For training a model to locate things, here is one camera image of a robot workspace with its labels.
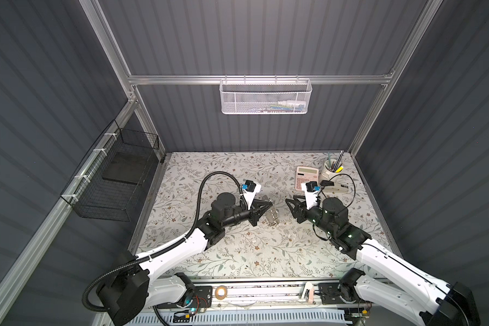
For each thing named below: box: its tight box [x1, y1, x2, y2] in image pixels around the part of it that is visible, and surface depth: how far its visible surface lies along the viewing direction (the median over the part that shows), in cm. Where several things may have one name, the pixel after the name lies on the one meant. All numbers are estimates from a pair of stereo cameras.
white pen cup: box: [319, 158, 343, 183], surface depth 104 cm
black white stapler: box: [319, 179, 352, 194], surface depth 104 cm
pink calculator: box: [294, 166, 320, 191], surface depth 111 cm
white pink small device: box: [301, 281, 315, 305], surface depth 75 cm
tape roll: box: [214, 285, 228, 301], surface depth 77 cm
